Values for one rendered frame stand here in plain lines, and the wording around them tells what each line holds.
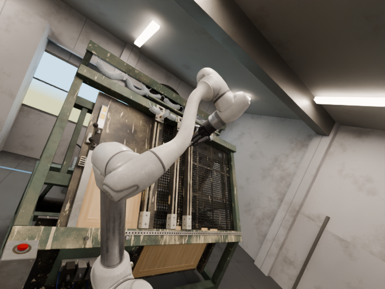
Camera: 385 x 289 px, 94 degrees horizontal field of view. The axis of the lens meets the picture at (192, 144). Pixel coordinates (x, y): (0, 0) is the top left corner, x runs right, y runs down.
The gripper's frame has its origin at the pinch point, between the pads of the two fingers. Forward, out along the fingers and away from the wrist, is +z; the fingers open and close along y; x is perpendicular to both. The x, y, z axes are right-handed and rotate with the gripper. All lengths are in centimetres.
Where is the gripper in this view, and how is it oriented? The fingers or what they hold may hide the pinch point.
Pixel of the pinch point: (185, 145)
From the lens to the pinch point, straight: 101.9
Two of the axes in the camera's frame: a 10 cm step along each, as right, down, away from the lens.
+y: -6.9, -5.4, -4.8
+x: 0.5, 6.3, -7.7
